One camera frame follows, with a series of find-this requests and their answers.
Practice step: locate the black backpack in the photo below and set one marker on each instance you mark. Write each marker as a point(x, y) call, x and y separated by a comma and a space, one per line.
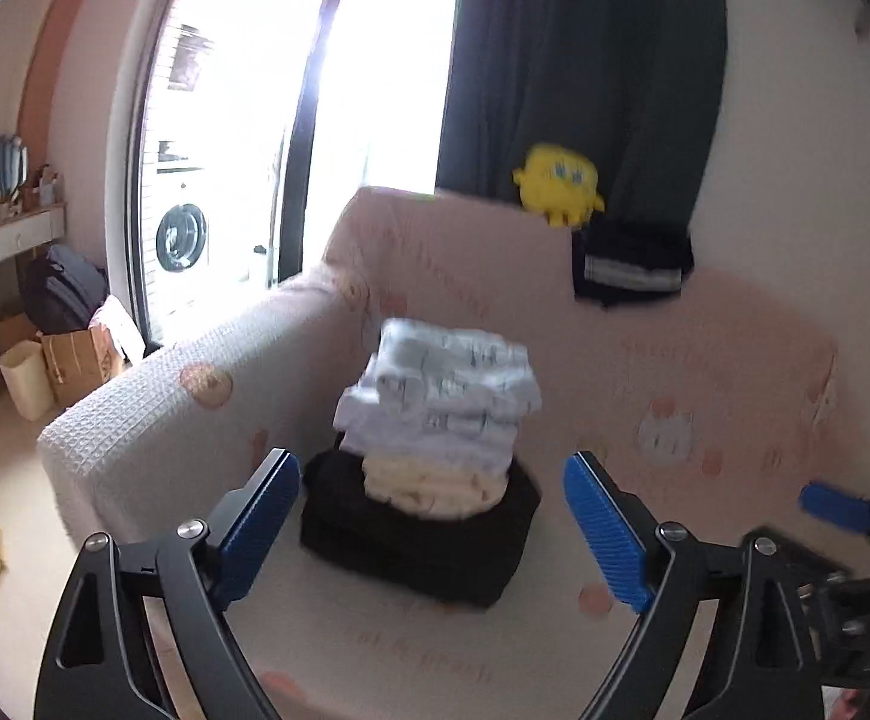
point(61, 290)

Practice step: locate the beige waste bin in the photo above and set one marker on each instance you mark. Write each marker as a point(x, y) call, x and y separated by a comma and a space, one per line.
point(26, 378)

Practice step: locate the window with dark frame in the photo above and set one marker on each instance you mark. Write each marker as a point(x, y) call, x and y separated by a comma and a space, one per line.
point(269, 115)

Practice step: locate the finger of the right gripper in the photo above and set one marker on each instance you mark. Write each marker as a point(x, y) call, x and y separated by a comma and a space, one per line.
point(835, 507)

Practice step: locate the yellow chick plush toy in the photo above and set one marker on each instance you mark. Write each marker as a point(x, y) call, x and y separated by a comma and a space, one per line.
point(559, 185)

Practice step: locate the navy garment with white stripes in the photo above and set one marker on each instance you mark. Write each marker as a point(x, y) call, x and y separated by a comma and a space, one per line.
point(618, 263)

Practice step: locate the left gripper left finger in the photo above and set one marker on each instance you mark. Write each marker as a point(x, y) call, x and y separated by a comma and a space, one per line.
point(100, 660)

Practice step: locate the light blue cartoon print shorts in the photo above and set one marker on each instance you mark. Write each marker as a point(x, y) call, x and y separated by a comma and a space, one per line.
point(456, 397)

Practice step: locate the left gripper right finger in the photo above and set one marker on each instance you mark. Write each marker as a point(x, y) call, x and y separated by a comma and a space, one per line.
point(663, 573)

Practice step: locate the dark green curtain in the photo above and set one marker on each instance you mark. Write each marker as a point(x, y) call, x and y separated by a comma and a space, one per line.
point(633, 85)

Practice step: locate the cream folded garment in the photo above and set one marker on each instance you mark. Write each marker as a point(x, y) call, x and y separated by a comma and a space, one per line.
point(432, 489)

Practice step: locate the pink white Hello Kitty blanket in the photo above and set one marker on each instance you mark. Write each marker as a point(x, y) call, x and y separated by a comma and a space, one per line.
point(715, 408)

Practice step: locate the brown paper bag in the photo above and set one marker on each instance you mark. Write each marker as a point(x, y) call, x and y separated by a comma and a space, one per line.
point(80, 362)

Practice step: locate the black garment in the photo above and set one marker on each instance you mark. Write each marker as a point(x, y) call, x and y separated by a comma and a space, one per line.
point(461, 562)

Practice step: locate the washing machine outside window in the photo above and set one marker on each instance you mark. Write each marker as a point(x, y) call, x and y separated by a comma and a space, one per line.
point(181, 238)

